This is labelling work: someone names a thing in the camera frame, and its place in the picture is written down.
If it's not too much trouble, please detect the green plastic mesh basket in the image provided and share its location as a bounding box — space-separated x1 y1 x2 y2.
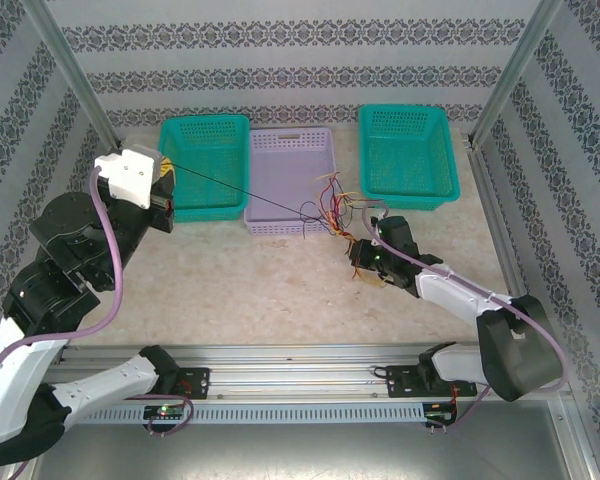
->
357 103 462 212
157 114 254 224

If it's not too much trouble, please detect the tangle of coloured wires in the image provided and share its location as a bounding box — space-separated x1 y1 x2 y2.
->
319 172 364 281

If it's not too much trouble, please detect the lavender plastic perforated basket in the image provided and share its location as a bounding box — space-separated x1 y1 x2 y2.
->
243 127 341 237

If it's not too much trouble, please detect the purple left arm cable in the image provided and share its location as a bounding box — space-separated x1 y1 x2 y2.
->
0 167 195 480

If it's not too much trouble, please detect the thin black wire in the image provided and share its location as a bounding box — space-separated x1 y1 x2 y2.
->
172 160 329 225
299 199 331 240

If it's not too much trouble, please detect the steel front floor sheet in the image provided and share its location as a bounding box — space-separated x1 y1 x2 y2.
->
27 397 599 480

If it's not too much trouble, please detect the aluminium table side rail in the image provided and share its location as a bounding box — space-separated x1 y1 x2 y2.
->
0 147 126 480
467 143 600 480

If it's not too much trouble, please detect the aluminium frame post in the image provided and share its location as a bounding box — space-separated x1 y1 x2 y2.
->
469 0 566 149
19 0 124 154

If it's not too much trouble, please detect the small circuit board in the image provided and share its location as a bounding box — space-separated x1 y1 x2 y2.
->
143 404 187 420
423 402 459 426

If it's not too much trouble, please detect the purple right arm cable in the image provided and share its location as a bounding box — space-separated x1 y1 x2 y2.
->
361 198 570 436

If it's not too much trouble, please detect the aluminium arm base rail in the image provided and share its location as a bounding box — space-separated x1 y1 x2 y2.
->
59 343 486 401

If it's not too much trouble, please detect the thin yellow wire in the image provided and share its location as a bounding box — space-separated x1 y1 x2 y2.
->
312 172 381 241

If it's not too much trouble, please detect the white slotted cable duct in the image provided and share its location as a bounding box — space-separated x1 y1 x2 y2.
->
72 402 461 427

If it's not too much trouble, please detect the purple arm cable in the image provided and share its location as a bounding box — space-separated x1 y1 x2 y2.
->
0 167 195 480
361 198 570 436

